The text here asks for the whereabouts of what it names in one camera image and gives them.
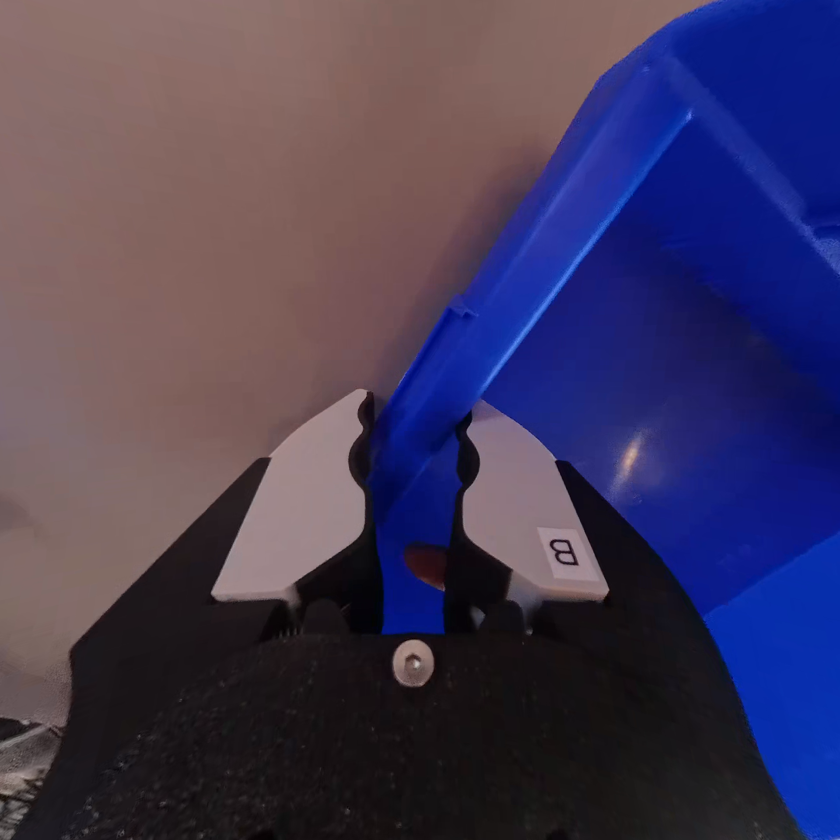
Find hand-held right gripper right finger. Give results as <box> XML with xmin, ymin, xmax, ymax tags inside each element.
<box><xmin>447</xmin><ymin>401</ymin><xmax>611</xmax><ymax>618</ymax></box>

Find blue plastic bin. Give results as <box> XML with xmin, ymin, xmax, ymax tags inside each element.
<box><xmin>368</xmin><ymin>0</ymin><xmax>840</xmax><ymax>840</ymax></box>

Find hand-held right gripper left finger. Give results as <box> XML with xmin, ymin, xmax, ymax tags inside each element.
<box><xmin>210</xmin><ymin>389</ymin><xmax>384</xmax><ymax>618</ymax></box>

